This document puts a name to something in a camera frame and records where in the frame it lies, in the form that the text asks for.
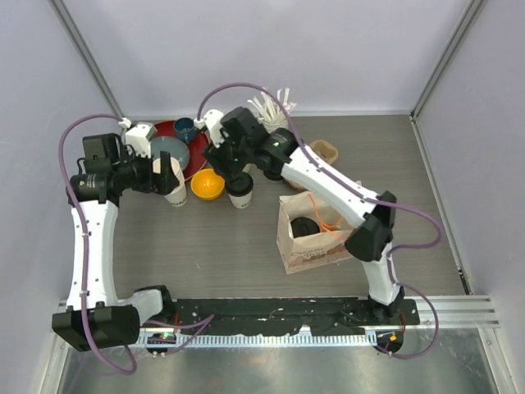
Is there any cardboard cup carrier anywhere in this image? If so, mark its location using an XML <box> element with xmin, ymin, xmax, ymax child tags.
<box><xmin>285</xmin><ymin>178</ymin><xmax>305</xmax><ymax>191</ymax></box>
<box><xmin>308</xmin><ymin>140</ymin><xmax>339</xmax><ymax>165</ymax></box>

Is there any blue-grey plate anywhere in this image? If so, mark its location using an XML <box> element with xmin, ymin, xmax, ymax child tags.
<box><xmin>150</xmin><ymin>136</ymin><xmax>190</xmax><ymax>171</ymax></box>

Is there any slotted cable duct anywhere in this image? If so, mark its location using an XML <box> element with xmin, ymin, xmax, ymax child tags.
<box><xmin>130</xmin><ymin>328</ymin><xmax>377</xmax><ymax>349</ymax></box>

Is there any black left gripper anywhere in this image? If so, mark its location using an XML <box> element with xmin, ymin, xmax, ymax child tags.
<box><xmin>113</xmin><ymin>144</ymin><xmax>179</xmax><ymax>195</ymax></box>

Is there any stack of black lids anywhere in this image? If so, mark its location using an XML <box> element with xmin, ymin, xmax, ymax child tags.
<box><xmin>263</xmin><ymin>171</ymin><xmax>283</xmax><ymax>181</ymax></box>

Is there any red round tray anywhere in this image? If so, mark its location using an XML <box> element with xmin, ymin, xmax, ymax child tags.
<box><xmin>155</xmin><ymin>120</ymin><xmax>210</xmax><ymax>181</ymax></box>

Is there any stack of white paper cups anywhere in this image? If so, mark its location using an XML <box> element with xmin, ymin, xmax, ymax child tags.
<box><xmin>153</xmin><ymin>158</ymin><xmax>187</xmax><ymax>208</ymax></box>

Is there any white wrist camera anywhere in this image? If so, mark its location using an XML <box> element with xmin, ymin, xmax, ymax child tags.
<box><xmin>118</xmin><ymin>117</ymin><xmax>157</xmax><ymax>158</ymax></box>
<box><xmin>194</xmin><ymin>109</ymin><xmax>225</xmax><ymax>148</ymax></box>

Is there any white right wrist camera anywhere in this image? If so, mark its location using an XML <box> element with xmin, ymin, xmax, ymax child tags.
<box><xmin>194</xmin><ymin>109</ymin><xmax>225</xmax><ymax>148</ymax></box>

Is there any white straw holder cup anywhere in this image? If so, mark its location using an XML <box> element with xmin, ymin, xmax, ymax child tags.
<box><xmin>260</xmin><ymin>118</ymin><xmax>289</xmax><ymax>133</ymax></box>

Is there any orange bowl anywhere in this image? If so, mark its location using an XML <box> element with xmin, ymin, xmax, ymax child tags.
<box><xmin>190</xmin><ymin>168</ymin><xmax>226</xmax><ymax>201</ymax></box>

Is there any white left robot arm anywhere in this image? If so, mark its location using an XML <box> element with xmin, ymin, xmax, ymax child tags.
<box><xmin>52</xmin><ymin>130</ymin><xmax>181</xmax><ymax>352</ymax></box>

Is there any brown paper bag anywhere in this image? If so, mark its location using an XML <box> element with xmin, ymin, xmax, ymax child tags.
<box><xmin>276</xmin><ymin>191</ymin><xmax>353</xmax><ymax>274</ymax></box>

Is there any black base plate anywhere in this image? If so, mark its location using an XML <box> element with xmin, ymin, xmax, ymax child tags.
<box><xmin>151</xmin><ymin>297</ymin><xmax>420</xmax><ymax>337</ymax></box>

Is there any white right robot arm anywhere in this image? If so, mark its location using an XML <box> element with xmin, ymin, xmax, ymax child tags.
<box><xmin>194</xmin><ymin>107</ymin><xmax>404</xmax><ymax>324</ymax></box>

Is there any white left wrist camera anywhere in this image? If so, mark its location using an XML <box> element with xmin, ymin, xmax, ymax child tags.
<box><xmin>118</xmin><ymin>117</ymin><xmax>157</xmax><ymax>158</ymax></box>

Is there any small blue cup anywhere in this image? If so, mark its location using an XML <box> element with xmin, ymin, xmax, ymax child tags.
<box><xmin>173</xmin><ymin>117</ymin><xmax>199</xmax><ymax>144</ymax></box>

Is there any black cup lid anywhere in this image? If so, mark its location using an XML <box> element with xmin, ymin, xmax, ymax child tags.
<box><xmin>290</xmin><ymin>217</ymin><xmax>321</xmax><ymax>238</ymax></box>
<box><xmin>225</xmin><ymin>172</ymin><xmax>253</xmax><ymax>197</ymax></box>

